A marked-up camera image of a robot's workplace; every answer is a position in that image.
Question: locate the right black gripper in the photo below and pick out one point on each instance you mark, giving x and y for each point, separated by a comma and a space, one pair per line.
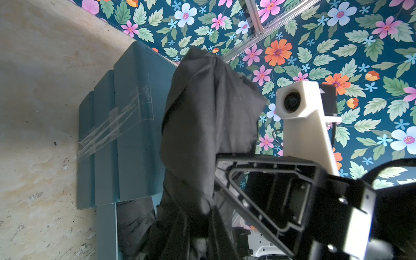
310, 216

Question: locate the black umbrella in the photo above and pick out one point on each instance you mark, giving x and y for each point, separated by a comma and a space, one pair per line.
210, 110

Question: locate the teal plastic drawer cabinet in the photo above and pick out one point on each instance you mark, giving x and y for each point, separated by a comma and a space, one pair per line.
123, 181

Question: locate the clear adhesive tape strip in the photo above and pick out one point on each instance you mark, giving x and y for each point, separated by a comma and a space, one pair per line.
118, 122

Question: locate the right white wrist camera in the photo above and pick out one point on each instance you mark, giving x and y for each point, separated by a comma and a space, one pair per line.
306, 108

